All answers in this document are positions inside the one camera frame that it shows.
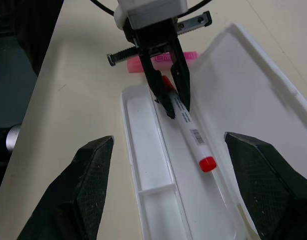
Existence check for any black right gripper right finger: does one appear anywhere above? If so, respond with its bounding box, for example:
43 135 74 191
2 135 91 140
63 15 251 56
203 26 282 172
224 131 307 240

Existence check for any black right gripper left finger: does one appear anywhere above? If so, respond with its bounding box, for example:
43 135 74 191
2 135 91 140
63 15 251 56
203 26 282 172
17 135 115 240

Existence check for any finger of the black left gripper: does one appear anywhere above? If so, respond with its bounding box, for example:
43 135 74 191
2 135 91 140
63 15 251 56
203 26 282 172
138 48 176 120
168 35 192 112

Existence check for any white marker with red caps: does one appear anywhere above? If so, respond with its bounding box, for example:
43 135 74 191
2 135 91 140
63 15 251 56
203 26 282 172
161 74 218 174

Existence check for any pink marker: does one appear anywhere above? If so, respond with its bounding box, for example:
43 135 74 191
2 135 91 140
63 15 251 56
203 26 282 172
126 50 202 74

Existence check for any white plastic pencil case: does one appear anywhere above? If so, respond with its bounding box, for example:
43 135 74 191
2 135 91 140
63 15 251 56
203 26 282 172
120 22 307 240

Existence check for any silver metal cylinder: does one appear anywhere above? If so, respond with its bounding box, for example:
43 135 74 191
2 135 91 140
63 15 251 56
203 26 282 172
5 123 22 154

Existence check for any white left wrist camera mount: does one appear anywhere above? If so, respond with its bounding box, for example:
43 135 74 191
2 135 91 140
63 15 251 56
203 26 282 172
113 0 189 31

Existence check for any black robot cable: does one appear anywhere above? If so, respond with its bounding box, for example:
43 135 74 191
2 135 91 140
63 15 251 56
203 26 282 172
89 0 207 17

